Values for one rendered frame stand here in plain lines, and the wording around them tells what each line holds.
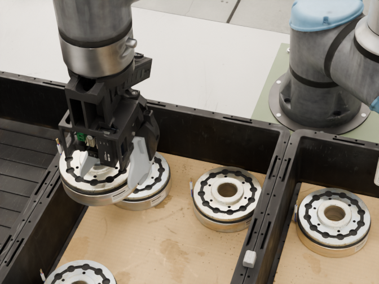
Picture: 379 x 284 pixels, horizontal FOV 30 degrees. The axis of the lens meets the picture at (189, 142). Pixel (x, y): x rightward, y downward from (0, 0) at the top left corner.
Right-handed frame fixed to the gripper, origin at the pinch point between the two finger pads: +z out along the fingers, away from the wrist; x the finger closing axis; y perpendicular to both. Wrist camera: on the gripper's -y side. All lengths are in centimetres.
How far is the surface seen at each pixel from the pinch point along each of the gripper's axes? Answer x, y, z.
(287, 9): -11, -174, 99
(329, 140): 23.5, -18.6, 6.0
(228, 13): -32, -165, 100
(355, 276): 31.2, -3.7, 15.9
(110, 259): -2.3, 3.3, 17.0
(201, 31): -11, -66, 30
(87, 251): -6.1, 2.9, 17.1
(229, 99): 1, -47, 30
